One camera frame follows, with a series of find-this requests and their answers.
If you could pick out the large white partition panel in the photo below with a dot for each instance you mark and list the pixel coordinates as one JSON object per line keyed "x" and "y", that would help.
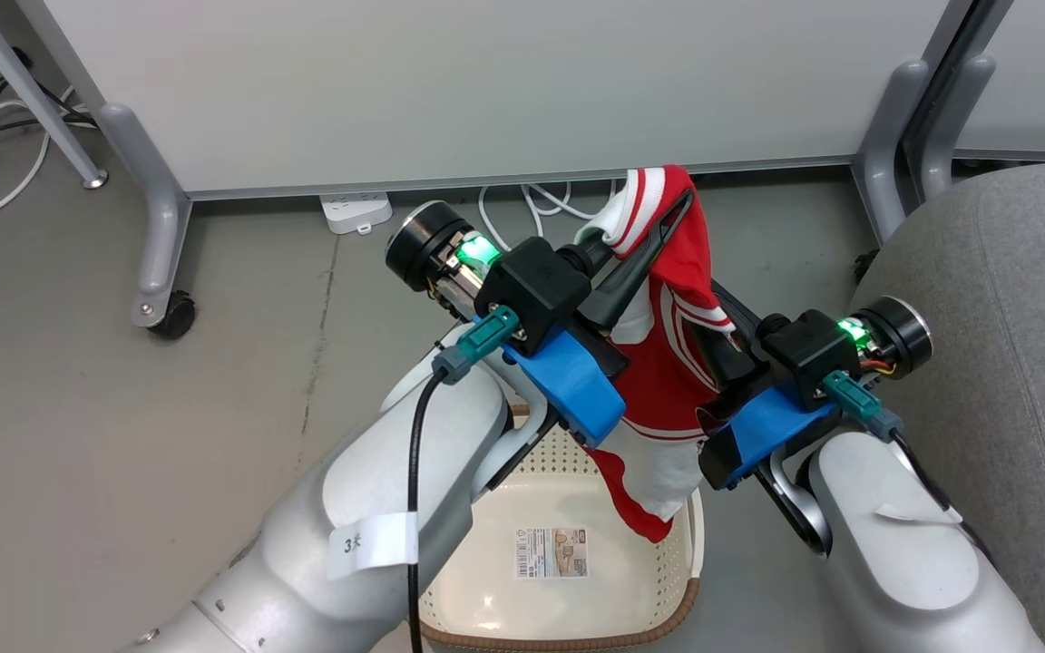
{"x": 486, "y": 82}

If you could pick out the plain white paper tag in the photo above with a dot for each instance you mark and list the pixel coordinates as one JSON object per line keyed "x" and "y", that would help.
{"x": 917, "y": 514}

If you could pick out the blue left camera mount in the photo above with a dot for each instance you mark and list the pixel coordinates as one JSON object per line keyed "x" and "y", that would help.
{"x": 572, "y": 385}

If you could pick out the teal left camera connector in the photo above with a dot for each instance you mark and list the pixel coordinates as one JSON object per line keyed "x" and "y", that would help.
{"x": 479, "y": 343}

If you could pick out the narrow white partition panel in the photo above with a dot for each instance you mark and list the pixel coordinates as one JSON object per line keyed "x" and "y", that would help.
{"x": 1040, "y": 73}

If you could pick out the red and white jersey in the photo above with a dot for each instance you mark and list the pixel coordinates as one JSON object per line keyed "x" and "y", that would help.
{"x": 668, "y": 363}

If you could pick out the small white power strip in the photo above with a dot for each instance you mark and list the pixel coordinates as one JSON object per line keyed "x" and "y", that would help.
{"x": 356, "y": 211}

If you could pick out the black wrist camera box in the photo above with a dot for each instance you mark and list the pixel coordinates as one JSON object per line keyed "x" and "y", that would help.
{"x": 804, "y": 349}
{"x": 536, "y": 290}

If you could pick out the grey fabric sofa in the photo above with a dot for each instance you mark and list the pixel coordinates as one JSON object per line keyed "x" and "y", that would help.
{"x": 1012, "y": 363}

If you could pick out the grey metal table leg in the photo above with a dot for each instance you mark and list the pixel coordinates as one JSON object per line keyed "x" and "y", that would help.
{"x": 33, "y": 91}

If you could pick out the teal camera connector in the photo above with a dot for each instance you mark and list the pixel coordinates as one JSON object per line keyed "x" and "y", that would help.
{"x": 479, "y": 343}
{"x": 858, "y": 404}

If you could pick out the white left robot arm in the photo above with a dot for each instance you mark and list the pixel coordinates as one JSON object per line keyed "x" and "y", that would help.
{"x": 368, "y": 481}

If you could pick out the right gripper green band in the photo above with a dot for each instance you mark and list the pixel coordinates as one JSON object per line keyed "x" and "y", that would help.
{"x": 894, "y": 331}

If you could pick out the printed basket label sticker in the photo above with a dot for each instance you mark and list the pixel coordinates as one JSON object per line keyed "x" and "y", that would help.
{"x": 551, "y": 553}

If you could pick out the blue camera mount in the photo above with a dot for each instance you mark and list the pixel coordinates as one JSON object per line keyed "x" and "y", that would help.
{"x": 763, "y": 426}
{"x": 572, "y": 385}

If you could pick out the beige plastic laundry basket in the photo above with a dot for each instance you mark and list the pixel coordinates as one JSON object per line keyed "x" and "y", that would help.
{"x": 504, "y": 599}

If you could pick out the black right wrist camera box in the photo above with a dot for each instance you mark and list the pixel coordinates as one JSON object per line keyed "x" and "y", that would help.
{"x": 804, "y": 349}

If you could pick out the teal right camera connector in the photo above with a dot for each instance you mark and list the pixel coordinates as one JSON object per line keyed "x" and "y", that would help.
{"x": 858, "y": 404}

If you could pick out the white paper tag with print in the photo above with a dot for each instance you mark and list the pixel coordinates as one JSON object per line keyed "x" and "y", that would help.
{"x": 373, "y": 544}

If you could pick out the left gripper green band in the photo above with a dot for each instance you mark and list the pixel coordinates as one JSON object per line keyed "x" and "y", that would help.
{"x": 427, "y": 243}

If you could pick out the blue right camera mount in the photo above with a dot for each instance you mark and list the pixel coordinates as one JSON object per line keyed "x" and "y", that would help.
{"x": 763, "y": 426}

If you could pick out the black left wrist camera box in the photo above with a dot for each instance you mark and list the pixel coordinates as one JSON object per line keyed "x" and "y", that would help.
{"x": 536, "y": 290}

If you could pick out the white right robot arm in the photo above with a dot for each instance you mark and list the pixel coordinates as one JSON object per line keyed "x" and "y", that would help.
{"x": 894, "y": 562}

